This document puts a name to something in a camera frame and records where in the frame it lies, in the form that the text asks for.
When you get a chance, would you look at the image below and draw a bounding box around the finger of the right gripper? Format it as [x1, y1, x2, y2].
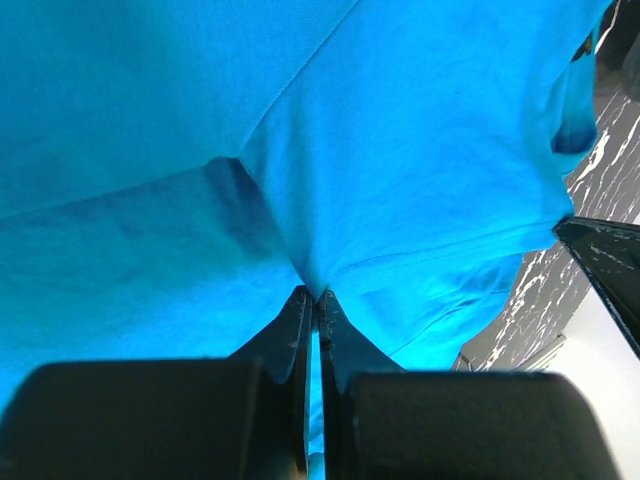
[553, 216, 640, 355]

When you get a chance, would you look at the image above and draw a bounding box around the blue t shirt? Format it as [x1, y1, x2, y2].
[0, 0, 615, 480]

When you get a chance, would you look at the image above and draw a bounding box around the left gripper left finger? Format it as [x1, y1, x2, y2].
[230, 286, 313, 479]

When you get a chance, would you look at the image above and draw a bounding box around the black marbled table mat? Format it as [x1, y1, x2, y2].
[452, 1, 639, 371]

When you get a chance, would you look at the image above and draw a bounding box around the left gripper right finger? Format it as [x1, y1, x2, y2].
[317, 290, 405, 479]

